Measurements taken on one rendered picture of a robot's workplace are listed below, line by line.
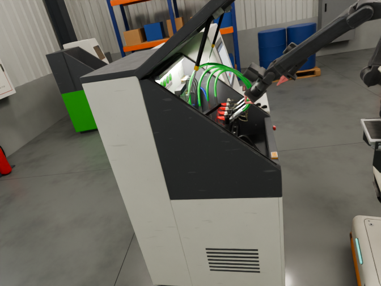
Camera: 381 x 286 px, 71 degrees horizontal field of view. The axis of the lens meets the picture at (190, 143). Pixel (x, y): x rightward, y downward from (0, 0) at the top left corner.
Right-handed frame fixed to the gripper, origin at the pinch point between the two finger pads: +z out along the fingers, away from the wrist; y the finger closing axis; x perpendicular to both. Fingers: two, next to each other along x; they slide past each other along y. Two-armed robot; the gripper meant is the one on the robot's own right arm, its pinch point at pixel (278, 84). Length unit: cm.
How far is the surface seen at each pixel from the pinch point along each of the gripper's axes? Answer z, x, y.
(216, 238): 70, 56, -29
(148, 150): 45, 62, 30
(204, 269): 96, 59, -40
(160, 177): 55, 62, 17
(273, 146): 19.3, 24.4, -19.2
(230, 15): 112, -485, 141
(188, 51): 24, -9, 57
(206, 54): 19, -12, 46
